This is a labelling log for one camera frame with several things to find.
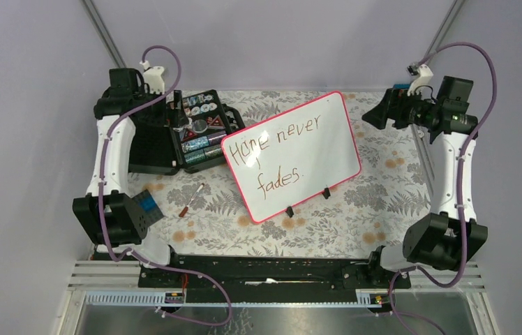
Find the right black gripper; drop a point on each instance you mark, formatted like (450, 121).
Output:
(398, 100)

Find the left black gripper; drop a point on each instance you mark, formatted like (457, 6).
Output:
(176, 116)

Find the whiteboard marker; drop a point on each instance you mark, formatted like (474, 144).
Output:
(195, 194)

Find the pink framed whiteboard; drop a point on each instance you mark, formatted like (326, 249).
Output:
(293, 156)

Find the brown marker cap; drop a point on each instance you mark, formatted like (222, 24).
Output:
(183, 212)

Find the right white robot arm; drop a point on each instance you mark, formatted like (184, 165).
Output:
(449, 236)

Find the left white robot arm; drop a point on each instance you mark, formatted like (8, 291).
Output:
(116, 222)

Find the clear round dealer button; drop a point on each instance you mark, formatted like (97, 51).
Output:
(199, 126)

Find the black poker chip case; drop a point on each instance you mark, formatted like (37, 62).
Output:
(159, 149)

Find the floral patterned table mat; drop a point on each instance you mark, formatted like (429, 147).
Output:
(373, 209)

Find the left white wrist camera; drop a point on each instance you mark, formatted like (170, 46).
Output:
(153, 78)

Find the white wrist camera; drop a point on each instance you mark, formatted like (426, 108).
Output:
(421, 76)
(153, 78)

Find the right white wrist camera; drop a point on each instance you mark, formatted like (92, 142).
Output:
(421, 76)

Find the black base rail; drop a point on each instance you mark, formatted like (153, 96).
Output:
(207, 279)

